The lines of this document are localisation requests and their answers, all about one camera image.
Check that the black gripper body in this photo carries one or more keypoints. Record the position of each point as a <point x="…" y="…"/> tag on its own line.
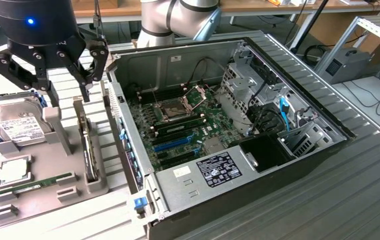
<point x="33" y="15"/>

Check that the green graphics card black shroud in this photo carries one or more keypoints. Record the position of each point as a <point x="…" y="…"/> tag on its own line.
<point x="89" y="150"/>

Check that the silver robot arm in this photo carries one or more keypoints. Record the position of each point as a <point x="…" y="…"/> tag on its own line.
<point x="156" y="15"/>

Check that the beige corner fixture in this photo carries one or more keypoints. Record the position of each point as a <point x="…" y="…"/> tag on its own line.
<point x="110" y="65"/>

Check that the hard disk with blue caddy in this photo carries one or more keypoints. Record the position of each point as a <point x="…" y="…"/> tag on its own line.
<point x="15" y="120"/>

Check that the wooden desk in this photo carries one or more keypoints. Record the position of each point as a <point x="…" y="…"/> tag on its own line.
<point x="260" y="7"/>
<point x="115" y="10"/>

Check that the black RAM slot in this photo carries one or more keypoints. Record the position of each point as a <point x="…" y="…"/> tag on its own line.
<point x="176" y="120"/>
<point x="157" y="91"/>
<point x="162" y="96"/>

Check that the thin metal locking lever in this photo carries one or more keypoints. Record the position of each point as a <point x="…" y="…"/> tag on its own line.
<point x="154" y="96"/>

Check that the CPU socket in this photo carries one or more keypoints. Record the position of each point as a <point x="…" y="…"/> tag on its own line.
<point x="170" y="111"/>

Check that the metal socket cover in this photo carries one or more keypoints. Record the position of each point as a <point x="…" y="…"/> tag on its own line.
<point x="194" y="98"/>

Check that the grey plastic parts rack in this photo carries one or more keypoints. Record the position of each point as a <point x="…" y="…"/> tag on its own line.
<point x="59" y="162"/>

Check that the black expansion slot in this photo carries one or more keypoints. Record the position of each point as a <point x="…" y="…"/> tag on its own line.
<point x="170" y="138"/>
<point x="176" y="158"/>

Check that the silver CPU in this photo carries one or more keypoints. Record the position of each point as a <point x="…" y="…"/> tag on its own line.
<point x="13" y="172"/>

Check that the blue expansion slot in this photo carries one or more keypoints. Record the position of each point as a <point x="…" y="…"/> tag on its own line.
<point x="173" y="146"/>

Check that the green motherboard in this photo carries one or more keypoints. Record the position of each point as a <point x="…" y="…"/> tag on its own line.
<point x="216" y="125"/>

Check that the perforated metal disk bay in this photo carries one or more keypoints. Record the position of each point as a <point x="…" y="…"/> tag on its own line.
<point x="236" y="100"/>

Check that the green RAM stick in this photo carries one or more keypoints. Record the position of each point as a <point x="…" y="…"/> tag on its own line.
<point x="33" y="186"/>

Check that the silver power supply with label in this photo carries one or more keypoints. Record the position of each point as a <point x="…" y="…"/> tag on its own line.
<point x="182" y="185"/>

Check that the blue case latch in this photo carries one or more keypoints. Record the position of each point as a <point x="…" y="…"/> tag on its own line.
<point x="138" y="203"/>

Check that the small orange box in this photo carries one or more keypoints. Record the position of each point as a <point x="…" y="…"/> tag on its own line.
<point x="274" y="2"/>

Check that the black fan shroud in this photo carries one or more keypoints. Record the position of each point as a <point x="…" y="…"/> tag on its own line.
<point x="262" y="152"/>

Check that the small white box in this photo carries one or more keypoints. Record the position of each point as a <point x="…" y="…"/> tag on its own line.
<point x="296" y="2"/>

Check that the black pole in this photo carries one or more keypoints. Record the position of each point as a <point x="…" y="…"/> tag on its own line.
<point x="313" y="20"/>

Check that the open black PC case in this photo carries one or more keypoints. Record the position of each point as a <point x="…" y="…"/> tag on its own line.
<point x="242" y="200"/>

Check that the grey slotted disk bay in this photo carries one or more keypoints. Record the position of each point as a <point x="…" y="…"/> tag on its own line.
<point x="304" y="142"/>

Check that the grey equipment box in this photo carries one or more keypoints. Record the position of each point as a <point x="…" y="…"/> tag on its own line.
<point x="346" y="65"/>

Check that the aluminium frame rack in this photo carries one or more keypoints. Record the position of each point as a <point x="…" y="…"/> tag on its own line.
<point x="376" y="27"/>

